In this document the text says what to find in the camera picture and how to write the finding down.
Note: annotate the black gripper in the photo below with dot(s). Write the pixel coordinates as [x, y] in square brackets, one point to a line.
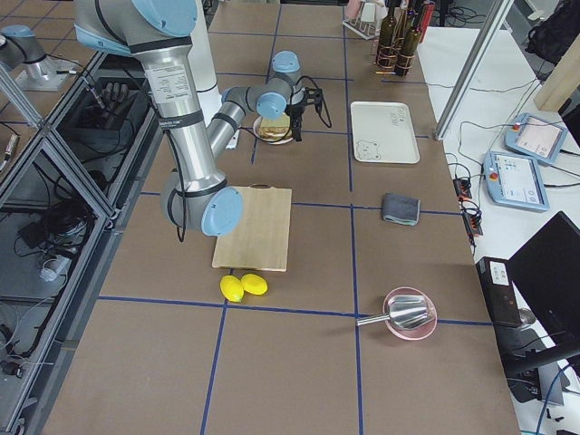
[296, 111]

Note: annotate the bread slice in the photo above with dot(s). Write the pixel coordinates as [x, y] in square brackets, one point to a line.
[281, 123]
[275, 135]

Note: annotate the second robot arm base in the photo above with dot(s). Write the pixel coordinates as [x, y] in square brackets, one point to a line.
[20, 47]

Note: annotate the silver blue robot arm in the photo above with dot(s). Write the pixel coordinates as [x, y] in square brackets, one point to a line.
[170, 40]

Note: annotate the cream bear tray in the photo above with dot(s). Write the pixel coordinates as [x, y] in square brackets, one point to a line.
[383, 133]

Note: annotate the white round plate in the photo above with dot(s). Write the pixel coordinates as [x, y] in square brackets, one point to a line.
[255, 130]

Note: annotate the bread slice under egg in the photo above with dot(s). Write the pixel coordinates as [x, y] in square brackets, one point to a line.
[275, 135]

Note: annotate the dark wine bottle left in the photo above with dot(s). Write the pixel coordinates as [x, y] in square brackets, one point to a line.
[386, 34]

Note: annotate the dark wine bottle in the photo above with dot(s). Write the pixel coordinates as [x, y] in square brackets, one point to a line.
[386, 34]
[410, 43]

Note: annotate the dark wine bottle right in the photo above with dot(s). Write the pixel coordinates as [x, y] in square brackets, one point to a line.
[410, 43]

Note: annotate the wooden cutting board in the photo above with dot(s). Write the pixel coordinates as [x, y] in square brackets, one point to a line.
[260, 240]

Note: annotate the grey folded cloth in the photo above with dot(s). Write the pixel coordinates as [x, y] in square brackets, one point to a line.
[401, 209]

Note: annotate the yellow lemon near board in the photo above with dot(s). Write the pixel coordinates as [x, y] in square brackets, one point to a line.
[254, 284]

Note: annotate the yellow lemon outer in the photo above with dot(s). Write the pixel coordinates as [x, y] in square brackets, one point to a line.
[232, 288]

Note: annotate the orange black usb hub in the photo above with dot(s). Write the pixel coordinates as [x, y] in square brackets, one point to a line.
[470, 210]

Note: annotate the blue teach pendant near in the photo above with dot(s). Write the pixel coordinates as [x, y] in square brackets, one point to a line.
[515, 181]

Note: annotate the blue teach pendant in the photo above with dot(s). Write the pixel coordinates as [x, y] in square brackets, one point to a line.
[515, 181]
[536, 137]

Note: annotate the metal scoop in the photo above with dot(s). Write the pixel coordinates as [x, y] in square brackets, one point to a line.
[404, 312]

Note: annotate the blue teach pendant far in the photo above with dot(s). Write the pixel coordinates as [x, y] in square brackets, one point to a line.
[536, 137]

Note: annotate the pink bowl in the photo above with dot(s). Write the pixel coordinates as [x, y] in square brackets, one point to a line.
[421, 332]

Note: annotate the black computer box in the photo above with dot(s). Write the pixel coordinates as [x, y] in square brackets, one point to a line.
[498, 291]

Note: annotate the black monitor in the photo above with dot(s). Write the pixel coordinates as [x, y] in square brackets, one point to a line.
[545, 271]

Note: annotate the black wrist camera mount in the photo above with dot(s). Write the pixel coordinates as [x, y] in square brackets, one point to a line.
[315, 97]

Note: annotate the copper wire bottle rack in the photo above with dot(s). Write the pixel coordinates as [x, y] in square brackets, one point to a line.
[395, 47]

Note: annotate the white wire cup rack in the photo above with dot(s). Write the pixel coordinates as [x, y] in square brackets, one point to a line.
[364, 17]

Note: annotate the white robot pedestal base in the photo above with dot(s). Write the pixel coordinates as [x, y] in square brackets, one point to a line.
[221, 119]

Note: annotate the aluminium frame post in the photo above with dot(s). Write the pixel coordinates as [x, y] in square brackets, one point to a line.
[496, 16]

